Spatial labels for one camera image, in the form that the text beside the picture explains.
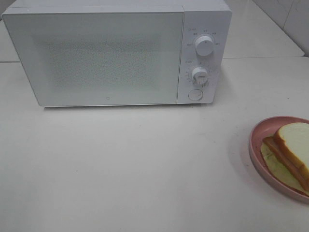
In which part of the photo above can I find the white bread sandwich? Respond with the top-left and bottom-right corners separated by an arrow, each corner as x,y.
260,122 -> 309,195

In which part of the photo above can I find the white microwave oven body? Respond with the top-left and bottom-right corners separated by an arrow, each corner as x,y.
1,0 -> 232,106

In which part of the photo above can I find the upper white power knob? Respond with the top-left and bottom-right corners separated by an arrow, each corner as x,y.
195,35 -> 214,57

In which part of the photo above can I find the lower white timer knob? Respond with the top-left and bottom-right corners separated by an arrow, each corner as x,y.
192,67 -> 209,85

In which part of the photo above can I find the white microwave door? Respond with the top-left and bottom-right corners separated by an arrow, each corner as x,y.
3,13 -> 183,107

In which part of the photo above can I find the pink plate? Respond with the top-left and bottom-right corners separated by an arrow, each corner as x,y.
248,116 -> 309,204

